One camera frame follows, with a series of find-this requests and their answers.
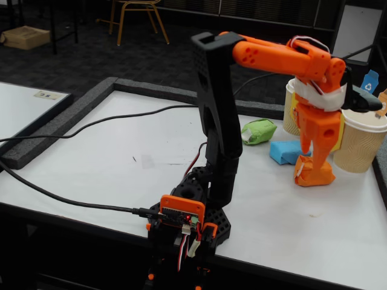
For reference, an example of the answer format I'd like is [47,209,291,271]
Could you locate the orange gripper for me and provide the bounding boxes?
[294,93,342,173]

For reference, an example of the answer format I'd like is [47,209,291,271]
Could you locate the blue paper parcel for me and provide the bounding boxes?
[269,140,312,166]

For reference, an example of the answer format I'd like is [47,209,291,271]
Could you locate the orange paper parcel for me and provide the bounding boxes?
[293,155,336,187]

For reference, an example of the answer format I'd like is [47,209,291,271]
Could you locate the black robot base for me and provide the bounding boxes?
[145,166,232,290]

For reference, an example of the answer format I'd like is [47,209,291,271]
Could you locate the yellow welcome paper sign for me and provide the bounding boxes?
[290,90,345,152]

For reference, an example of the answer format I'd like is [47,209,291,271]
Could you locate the paper cup with green tag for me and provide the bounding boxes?
[283,78,303,137]

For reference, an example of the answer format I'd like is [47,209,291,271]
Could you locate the paper cup with orange tag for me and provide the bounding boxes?
[333,108,387,173]

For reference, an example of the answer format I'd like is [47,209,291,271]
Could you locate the white tape wrap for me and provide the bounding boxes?
[294,79,348,112]

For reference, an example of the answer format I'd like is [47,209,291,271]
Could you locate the green paper parcel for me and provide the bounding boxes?
[241,118,278,146]

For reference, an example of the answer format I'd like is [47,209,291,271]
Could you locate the short grey foam strip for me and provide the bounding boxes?
[372,150,387,209]

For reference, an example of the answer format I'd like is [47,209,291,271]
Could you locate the blue recycling bin tag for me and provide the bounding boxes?
[359,69,380,93]

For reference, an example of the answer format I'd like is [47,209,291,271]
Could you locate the orange recycling bin tag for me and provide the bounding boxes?
[376,88,387,118]

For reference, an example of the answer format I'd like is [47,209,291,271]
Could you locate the black slanted stand bar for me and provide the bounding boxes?
[338,44,376,63]

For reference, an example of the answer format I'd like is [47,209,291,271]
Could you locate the orange controller board case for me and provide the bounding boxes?
[159,195,207,227]

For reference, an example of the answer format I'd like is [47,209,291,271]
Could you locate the chair with gold legs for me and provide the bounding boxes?
[96,0,170,46]

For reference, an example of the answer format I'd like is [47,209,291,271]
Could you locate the long grey foam border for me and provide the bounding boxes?
[0,77,285,170]

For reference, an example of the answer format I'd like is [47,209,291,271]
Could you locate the small paper sticker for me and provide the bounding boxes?
[33,90,63,100]

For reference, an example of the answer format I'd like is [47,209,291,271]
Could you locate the black metal table leg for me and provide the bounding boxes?
[48,0,79,55]

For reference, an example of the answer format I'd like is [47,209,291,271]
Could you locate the black framed whiteboard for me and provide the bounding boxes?
[0,81,73,152]

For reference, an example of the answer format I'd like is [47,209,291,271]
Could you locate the brown cardboard box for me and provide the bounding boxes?
[0,25,51,51]

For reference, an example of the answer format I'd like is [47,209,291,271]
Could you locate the white red wrist wire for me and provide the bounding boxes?
[288,35,331,55]

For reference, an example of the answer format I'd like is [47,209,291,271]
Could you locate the white panel with black frame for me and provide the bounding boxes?
[329,0,385,66]

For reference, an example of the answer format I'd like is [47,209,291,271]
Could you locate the red black servo wire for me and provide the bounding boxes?
[183,142,209,181]

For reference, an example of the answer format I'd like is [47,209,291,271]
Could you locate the orange clamp bracket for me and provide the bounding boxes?
[201,222,219,242]

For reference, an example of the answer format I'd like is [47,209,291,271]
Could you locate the base wire bundle with connector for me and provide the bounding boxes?
[176,225,203,271]

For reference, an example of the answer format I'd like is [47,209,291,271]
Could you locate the black usb cable with plug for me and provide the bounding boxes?
[0,159,166,220]

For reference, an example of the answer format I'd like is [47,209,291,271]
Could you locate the thin black camera cable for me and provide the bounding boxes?
[0,72,287,143]

